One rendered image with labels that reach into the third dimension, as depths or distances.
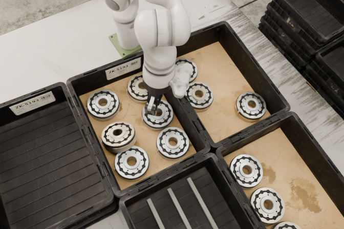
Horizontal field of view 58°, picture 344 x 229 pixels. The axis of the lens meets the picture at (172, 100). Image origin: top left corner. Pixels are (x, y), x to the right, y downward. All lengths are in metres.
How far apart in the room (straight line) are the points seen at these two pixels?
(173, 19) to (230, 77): 0.61
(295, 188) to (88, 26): 1.03
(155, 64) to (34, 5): 1.98
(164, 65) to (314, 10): 1.50
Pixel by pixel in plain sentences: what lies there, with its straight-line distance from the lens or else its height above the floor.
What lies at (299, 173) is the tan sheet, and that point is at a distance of 1.09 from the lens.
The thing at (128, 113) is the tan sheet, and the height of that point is 0.83.
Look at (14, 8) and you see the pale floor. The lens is 2.58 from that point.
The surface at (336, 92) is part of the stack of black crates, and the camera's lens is 1.89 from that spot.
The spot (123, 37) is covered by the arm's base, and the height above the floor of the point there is 0.80.
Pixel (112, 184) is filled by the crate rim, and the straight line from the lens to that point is 0.87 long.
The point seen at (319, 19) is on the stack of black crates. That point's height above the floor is 0.49.
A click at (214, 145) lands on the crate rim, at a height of 0.93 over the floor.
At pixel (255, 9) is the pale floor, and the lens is 2.61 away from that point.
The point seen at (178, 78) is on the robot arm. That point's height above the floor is 1.16.
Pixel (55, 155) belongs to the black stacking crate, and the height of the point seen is 0.83.
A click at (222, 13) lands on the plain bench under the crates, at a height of 0.70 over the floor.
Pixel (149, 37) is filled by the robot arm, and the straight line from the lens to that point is 0.57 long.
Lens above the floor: 1.77
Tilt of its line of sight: 63 degrees down
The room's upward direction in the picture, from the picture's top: 11 degrees clockwise
